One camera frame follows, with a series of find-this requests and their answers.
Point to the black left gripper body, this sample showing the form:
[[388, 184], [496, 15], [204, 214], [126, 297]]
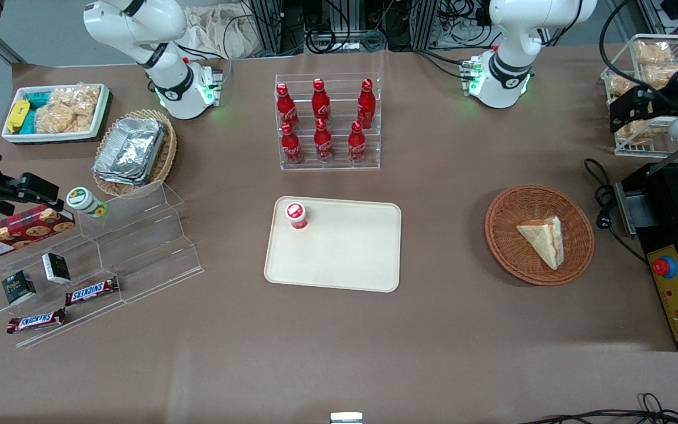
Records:
[[661, 100]]

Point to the triangular toy sandwich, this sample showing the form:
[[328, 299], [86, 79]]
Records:
[[542, 238]]

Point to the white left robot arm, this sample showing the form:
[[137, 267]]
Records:
[[512, 65]]

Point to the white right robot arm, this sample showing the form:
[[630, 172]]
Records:
[[165, 65]]

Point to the tan oval wicker basket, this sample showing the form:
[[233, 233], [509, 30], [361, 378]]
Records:
[[165, 159]]

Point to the brown round wicker basket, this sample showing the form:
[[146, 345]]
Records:
[[507, 247]]

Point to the cream plastic tray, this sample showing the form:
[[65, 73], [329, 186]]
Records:
[[345, 253]]

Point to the wrapped bread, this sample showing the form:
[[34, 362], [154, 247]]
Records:
[[636, 132], [662, 75], [654, 53], [620, 84]]

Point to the red cookie box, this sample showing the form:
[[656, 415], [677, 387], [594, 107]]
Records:
[[15, 232]]

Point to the green lid white cup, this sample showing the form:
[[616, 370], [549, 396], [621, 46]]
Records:
[[83, 200]]

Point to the white rectangular snack bin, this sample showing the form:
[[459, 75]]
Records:
[[50, 136]]

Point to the teal snack packet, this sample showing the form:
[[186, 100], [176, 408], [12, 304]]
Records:
[[29, 122], [39, 99]]

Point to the bagged rice crackers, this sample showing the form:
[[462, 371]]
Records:
[[80, 97], [59, 121]]

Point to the yellow snack packet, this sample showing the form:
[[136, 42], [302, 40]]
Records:
[[18, 116]]

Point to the small black carton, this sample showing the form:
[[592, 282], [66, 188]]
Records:
[[56, 268], [19, 287]]

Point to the black countertop appliance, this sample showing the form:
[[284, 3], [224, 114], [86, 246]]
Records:
[[662, 194]]

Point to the stacked aluminium foil trays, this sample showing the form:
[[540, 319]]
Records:
[[130, 150]]

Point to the snickers chocolate bar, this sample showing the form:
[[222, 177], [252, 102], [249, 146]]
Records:
[[36, 321], [92, 291]]

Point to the clear acrylic stepped shelf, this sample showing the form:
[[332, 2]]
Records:
[[150, 247]]

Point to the red emergency stop button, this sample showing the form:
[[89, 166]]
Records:
[[664, 267]]

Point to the beige cloth bag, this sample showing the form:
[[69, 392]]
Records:
[[215, 32]]

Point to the red cola bottle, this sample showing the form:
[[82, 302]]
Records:
[[366, 105], [320, 101], [323, 142], [286, 109], [291, 146], [356, 144]]

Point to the red lid yogurt cup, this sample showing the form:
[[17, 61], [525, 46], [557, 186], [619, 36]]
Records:
[[296, 214]]

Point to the clear acrylic bottle rack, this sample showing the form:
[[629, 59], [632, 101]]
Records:
[[339, 162]]

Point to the aluminium frame post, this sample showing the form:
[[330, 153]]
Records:
[[271, 26]]

